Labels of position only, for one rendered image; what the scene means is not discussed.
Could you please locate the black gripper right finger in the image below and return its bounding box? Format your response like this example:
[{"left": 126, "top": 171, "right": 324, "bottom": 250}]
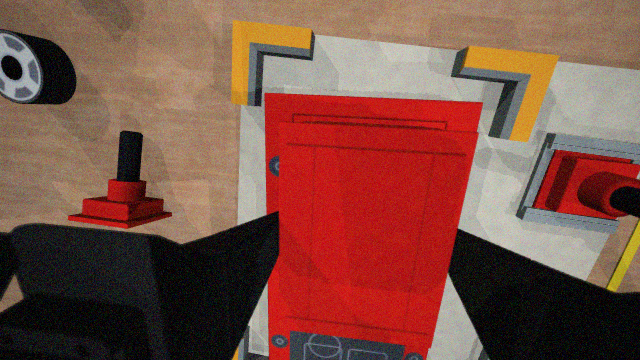
[{"left": 448, "top": 229, "right": 640, "bottom": 360}]

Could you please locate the black toy car wheel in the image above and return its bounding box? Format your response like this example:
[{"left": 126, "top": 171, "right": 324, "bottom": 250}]
[{"left": 0, "top": 29, "right": 76, "bottom": 104}]

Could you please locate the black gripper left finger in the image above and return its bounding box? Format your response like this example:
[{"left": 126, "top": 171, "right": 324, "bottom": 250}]
[{"left": 9, "top": 211, "right": 279, "bottom": 360}]

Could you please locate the yellow rectangular frame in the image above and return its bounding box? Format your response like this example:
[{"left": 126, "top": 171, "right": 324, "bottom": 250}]
[{"left": 605, "top": 218, "right": 640, "bottom": 292}]

